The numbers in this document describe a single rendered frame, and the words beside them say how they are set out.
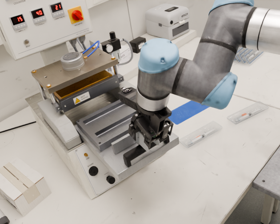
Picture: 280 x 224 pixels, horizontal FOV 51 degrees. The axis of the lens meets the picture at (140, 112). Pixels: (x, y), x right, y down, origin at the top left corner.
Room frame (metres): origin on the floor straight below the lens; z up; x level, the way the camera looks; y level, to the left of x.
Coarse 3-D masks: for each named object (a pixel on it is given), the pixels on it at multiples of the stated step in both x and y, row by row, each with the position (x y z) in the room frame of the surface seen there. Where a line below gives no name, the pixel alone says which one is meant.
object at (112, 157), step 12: (120, 144) 0.65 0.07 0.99; (132, 144) 0.66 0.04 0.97; (168, 144) 0.64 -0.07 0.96; (108, 156) 0.63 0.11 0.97; (120, 156) 0.62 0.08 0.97; (144, 156) 0.60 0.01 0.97; (156, 156) 0.62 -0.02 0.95; (108, 168) 0.61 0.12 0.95; (120, 168) 0.57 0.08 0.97; (132, 168) 0.58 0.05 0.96; (120, 180) 0.56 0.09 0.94
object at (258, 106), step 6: (258, 102) 1.01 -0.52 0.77; (246, 108) 0.99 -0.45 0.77; (252, 108) 0.98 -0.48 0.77; (258, 108) 0.97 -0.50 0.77; (264, 108) 0.96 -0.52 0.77; (234, 114) 0.96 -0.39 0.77; (240, 114) 0.95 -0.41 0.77; (246, 114) 0.95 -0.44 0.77; (252, 114) 0.94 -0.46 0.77; (234, 120) 0.92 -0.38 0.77
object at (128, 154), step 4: (168, 136) 0.64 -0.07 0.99; (160, 140) 0.63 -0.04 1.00; (164, 140) 0.65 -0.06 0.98; (168, 140) 0.64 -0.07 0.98; (152, 144) 0.62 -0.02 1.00; (132, 148) 0.60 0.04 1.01; (136, 148) 0.60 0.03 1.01; (140, 148) 0.60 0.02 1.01; (148, 148) 0.61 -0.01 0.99; (128, 152) 0.59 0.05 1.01; (132, 152) 0.59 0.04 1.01; (136, 152) 0.59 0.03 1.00; (140, 152) 0.60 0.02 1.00; (124, 156) 0.58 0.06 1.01; (128, 156) 0.58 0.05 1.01; (132, 156) 0.58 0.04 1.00; (136, 156) 0.59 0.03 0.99; (124, 160) 0.58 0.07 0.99; (128, 160) 0.58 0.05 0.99; (128, 164) 0.57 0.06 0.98
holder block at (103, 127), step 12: (108, 108) 0.84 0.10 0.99; (120, 108) 0.85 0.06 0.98; (132, 108) 0.82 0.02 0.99; (84, 120) 0.80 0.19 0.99; (96, 120) 0.80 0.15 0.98; (108, 120) 0.77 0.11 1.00; (120, 120) 0.77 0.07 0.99; (84, 132) 0.75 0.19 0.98; (96, 132) 0.72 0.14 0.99; (108, 132) 0.73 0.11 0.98; (120, 132) 0.70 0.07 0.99; (96, 144) 0.68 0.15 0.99; (108, 144) 0.67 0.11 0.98
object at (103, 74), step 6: (102, 72) 0.99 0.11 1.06; (108, 72) 0.98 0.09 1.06; (90, 78) 0.96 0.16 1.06; (96, 78) 0.95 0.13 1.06; (102, 78) 0.95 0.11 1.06; (72, 84) 0.94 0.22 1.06; (78, 84) 0.93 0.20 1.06; (84, 84) 0.92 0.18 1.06; (90, 84) 0.92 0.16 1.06; (60, 90) 0.91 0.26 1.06; (66, 90) 0.91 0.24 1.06; (72, 90) 0.90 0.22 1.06; (78, 90) 0.89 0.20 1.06; (60, 96) 0.87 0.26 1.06; (66, 96) 0.87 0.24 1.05
